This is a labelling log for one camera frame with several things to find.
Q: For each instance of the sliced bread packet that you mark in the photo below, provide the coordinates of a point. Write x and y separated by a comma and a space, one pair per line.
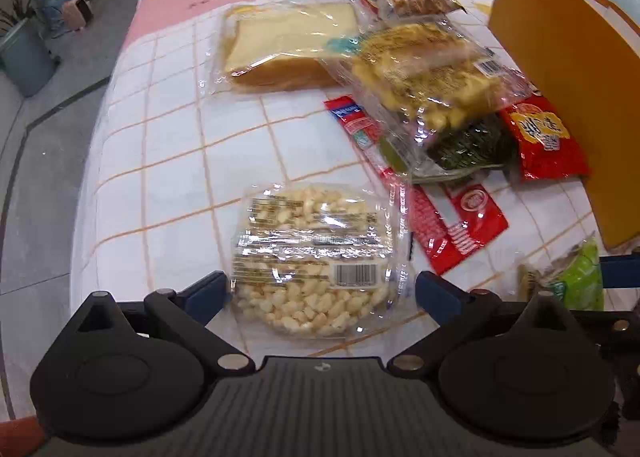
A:
280, 42

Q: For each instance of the round puffed corn cake packet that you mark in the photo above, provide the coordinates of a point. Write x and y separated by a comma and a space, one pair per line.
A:
300, 257

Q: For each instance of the light green snack packet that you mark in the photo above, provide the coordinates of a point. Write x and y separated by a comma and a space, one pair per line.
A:
580, 277

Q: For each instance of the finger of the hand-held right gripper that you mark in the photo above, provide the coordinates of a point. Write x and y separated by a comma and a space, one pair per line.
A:
615, 332
621, 268

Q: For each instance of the orange cardboard box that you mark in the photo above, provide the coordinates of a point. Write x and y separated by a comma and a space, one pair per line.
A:
575, 87

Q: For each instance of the grey potted plant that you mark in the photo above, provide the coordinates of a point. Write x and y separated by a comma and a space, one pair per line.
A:
25, 62

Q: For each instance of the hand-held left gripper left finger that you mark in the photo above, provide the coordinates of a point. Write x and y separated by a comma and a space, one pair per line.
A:
210, 293

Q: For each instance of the red snack packet yellow print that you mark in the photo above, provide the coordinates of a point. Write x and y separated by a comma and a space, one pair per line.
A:
545, 147

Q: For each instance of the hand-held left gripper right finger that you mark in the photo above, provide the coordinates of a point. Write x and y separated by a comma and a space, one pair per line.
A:
440, 294

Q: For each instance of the yellow pastry packet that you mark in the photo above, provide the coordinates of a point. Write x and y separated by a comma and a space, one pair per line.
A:
425, 77

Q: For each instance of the pink and white printed tablecloth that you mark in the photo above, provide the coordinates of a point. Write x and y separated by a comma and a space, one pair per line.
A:
175, 177

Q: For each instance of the pink box-shaped object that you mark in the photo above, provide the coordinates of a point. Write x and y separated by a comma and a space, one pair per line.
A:
78, 13

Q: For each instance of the blue water jug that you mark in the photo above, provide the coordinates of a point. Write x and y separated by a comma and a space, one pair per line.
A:
52, 2

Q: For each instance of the red packet white band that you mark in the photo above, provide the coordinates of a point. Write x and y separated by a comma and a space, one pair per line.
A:
450, 229

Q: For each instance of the dark green seaweed packet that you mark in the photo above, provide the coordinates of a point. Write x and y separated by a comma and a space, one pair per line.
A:
470, 144

